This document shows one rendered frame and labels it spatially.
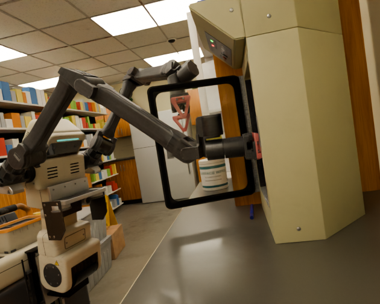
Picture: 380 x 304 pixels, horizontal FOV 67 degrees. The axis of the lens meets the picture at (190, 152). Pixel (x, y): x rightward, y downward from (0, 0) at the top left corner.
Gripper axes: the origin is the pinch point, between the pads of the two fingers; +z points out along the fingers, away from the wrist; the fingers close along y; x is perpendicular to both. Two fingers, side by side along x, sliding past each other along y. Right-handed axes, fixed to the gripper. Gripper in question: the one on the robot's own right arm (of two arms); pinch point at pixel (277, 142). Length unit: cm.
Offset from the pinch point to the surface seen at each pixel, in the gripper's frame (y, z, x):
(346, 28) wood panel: 22.6, 28.6, -33.1
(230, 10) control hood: -14.4, -9.1, -31.0
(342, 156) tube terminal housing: -6.0, 14.0, 4.9
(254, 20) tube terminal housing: -14.3, -4.3, -27.9
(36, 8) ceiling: 178, -182, -142
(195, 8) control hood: -14.2, -16.7, -33.0
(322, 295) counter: -35.5, -1.0, 22.1
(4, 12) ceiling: 170, -209, -140
